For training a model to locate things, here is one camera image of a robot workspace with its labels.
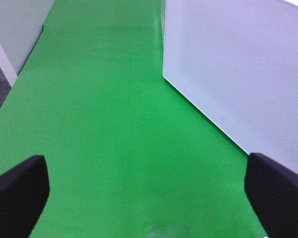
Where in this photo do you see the white microwave door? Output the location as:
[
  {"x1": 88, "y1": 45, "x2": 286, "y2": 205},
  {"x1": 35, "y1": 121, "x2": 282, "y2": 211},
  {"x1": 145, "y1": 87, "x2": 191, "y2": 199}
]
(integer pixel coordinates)
[{"x1": 163, "y1": 0, "x2": 298, "y2": 174}]

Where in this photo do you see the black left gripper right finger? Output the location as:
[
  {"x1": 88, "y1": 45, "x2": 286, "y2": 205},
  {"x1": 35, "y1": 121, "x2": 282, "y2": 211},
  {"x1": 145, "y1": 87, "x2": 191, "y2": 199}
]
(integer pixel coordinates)
[{"x1": 244, "y1": 153, "x2": 298, "y2": 238}]

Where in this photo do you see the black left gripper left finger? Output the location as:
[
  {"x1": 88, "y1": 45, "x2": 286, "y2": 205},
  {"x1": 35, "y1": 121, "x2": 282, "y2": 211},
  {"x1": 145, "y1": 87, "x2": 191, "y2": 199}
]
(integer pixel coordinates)
[{"x1": 0, "y1": 155, "x2": 50, "y2": 238}]

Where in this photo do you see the green table cloth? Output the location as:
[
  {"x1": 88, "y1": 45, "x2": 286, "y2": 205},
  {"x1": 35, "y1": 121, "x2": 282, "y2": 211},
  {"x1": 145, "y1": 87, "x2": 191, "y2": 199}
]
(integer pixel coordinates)
[{"x1": 0, "y1": 0, "x2": 268, "y2": 238}]

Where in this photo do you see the white microwave oven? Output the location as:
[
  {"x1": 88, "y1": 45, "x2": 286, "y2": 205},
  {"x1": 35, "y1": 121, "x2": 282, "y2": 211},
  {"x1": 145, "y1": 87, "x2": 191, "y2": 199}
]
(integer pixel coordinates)
[{"x1": 160, "y1": 0, "x2": 167, "y2": 41}]

